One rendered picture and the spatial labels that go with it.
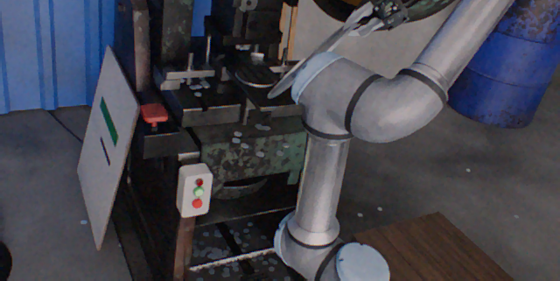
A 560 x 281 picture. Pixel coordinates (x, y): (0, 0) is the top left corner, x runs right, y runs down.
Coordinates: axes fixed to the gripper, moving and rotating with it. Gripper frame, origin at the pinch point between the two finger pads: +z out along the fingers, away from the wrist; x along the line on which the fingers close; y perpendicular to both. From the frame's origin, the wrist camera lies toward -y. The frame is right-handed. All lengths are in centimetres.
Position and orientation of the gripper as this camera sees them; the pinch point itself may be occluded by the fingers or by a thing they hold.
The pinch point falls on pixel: (349, 28)
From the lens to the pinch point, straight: 130.2
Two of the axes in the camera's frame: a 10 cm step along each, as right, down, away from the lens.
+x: 5.7, 7.7, 2.9
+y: -1.9, 4.6, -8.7
